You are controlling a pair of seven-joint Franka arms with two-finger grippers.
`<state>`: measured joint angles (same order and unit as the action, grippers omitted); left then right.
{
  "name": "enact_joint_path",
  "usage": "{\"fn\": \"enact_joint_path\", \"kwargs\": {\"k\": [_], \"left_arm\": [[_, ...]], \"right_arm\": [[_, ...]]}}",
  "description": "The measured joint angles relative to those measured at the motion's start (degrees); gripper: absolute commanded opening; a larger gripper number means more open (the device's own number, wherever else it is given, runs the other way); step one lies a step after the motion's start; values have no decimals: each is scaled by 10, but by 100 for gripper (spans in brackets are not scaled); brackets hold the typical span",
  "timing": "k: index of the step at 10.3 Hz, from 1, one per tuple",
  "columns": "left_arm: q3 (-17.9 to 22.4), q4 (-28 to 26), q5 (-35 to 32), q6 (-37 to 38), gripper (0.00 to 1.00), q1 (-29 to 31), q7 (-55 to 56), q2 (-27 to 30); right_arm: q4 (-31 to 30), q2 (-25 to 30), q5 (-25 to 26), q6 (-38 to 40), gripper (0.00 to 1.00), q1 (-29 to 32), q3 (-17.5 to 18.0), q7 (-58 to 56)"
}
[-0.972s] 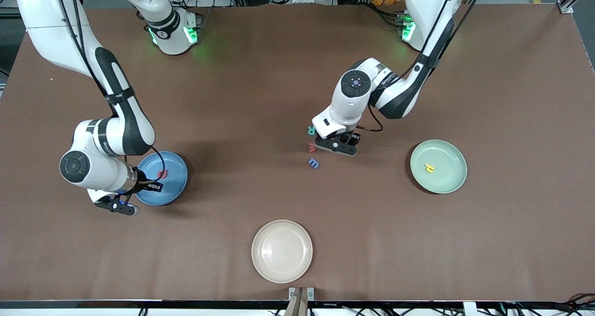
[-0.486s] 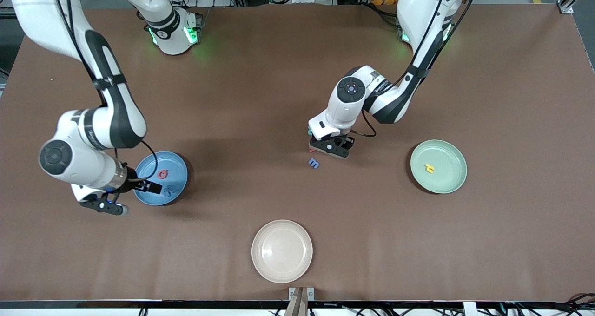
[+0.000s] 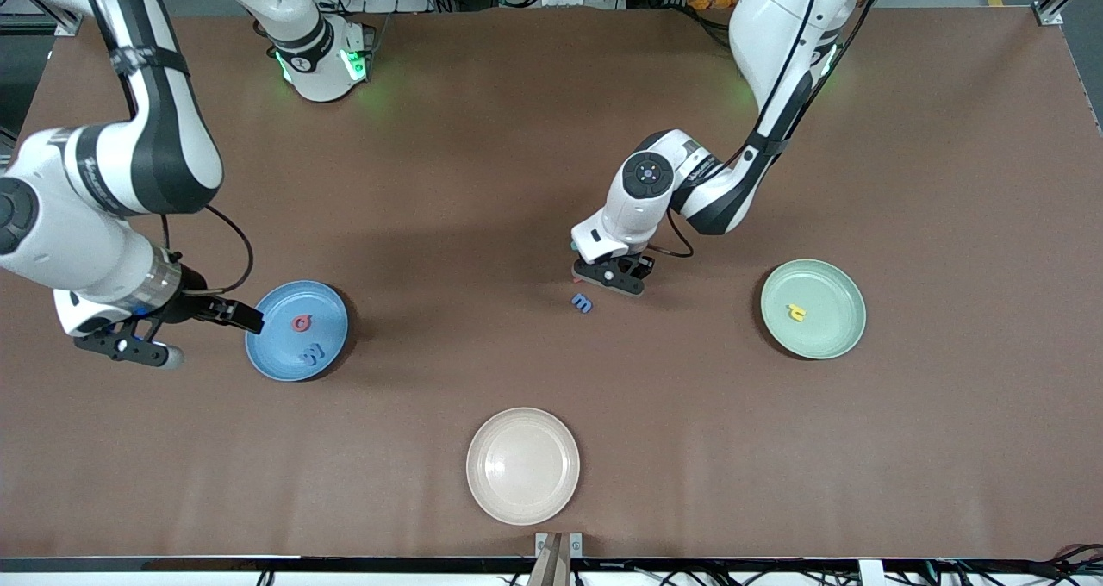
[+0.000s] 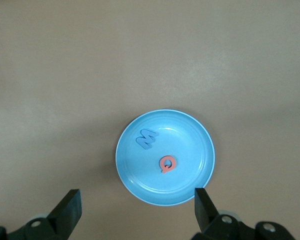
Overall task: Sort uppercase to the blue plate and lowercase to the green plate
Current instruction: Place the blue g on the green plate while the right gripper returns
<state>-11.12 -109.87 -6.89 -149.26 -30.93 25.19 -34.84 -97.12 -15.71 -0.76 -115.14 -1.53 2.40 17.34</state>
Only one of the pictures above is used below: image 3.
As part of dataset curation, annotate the green plate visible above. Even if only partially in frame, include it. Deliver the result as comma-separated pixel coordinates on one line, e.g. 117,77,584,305
760,259,867,360

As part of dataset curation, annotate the black floor cable bundle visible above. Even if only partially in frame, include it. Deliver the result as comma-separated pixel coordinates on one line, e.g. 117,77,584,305
939,541,1103,586

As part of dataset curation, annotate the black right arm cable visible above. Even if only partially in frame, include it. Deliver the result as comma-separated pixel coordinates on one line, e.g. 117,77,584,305
160,203,255,297

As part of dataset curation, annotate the blue plate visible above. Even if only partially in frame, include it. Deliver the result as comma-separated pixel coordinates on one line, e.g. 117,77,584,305
245,280,349,383

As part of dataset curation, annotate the metal table edge bracket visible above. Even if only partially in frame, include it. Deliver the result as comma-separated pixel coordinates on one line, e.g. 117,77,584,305
535,532,583,561

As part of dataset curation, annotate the brown table cover sheet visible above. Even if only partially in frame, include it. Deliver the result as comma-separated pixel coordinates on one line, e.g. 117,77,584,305
0,9,1103,561

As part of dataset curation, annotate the beige plate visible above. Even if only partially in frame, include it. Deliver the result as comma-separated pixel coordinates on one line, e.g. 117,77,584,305
466,408,581,527

